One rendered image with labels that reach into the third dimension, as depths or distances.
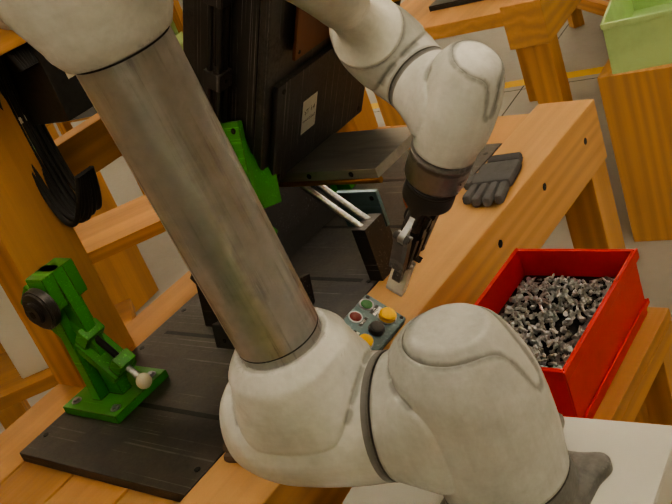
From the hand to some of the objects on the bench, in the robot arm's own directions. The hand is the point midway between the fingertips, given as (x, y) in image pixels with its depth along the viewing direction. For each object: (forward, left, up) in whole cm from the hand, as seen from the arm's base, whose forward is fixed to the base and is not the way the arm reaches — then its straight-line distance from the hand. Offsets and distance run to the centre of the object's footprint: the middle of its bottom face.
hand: (400, 275), depth 145 cm
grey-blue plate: (+23, -22, -12) cm, 34 cm away
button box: (+8, +6, -14) cm, 18 cm away
